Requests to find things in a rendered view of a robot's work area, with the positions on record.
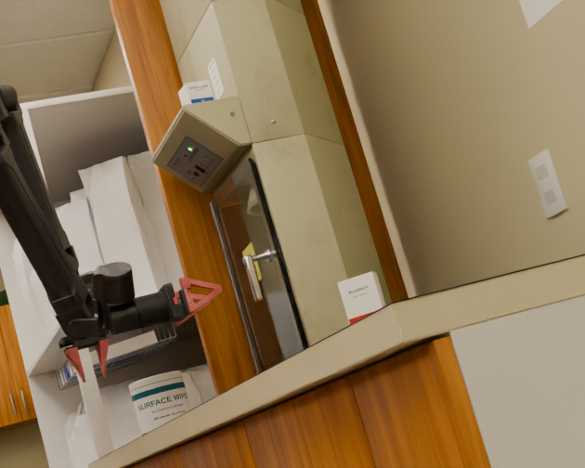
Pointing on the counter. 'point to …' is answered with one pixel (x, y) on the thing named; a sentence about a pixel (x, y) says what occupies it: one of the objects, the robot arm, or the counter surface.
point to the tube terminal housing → (291, 149)
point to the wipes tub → (159, 399)
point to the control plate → (185, 166)
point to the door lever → (255, 272)
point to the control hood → (207, 136)
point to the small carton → (196, 92)
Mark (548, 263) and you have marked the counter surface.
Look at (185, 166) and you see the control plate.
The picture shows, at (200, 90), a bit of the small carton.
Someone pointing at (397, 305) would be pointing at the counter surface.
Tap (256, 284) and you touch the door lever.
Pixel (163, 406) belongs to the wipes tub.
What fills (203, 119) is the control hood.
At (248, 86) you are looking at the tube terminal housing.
